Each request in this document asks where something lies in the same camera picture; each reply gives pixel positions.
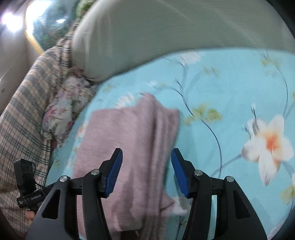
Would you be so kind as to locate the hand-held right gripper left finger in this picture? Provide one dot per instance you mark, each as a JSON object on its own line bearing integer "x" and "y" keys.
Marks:
{"x": 113, "y": 175}

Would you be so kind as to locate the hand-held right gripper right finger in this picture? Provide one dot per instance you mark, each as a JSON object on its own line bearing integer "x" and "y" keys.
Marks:
{"x": 181, "y": 175}

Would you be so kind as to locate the pink knit shirt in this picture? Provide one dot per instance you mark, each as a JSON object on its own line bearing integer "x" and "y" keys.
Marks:
{"x": 138, "y": 129}

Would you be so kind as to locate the person's left hand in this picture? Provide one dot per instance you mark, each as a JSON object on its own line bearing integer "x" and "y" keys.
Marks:
{"x": 30, "y": 217}

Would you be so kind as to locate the plaid cloth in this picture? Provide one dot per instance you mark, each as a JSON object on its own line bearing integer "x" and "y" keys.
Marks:
{"x": 23, "y": 115}

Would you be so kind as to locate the pink floral cloth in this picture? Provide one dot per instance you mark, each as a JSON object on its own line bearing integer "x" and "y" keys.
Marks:
{"x": 62, "y": 108}

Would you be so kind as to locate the blue floral blanket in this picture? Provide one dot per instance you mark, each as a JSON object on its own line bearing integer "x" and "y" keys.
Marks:
{"x": 230, "y": 92}

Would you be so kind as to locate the green ribbed cushion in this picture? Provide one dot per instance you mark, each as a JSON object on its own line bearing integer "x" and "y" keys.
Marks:
{"x": 161, "y": 30}

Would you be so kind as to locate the gold framed landscape picture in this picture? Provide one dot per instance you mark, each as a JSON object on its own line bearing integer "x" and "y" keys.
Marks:
{"x": 48, "y": 25}

